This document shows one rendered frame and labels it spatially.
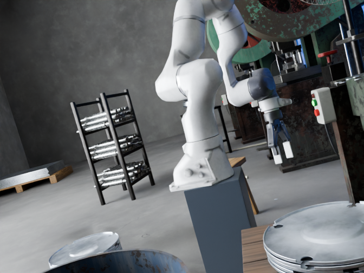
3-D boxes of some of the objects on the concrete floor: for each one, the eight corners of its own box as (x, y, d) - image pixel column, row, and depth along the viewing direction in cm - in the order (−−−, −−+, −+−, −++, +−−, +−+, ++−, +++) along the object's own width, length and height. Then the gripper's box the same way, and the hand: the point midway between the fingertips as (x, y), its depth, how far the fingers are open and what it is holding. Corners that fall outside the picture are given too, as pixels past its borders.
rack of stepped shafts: (138, 199, 312) (107, 91, 302) (95, 206, 329) (64, 104, 320) (159, 183, 351) (131, 88, 342) (119, 190, 369) (92, 99, 359)
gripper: (274, 111, 167) (286, 156, 166) (251, 116, 147) (265, 167, 146) (290, 106, 163) (302, 154, 162) (268, 111, 142) (283, 164, 142)
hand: (284, 157), depth 154 cm, fingers open, 13 cm apart
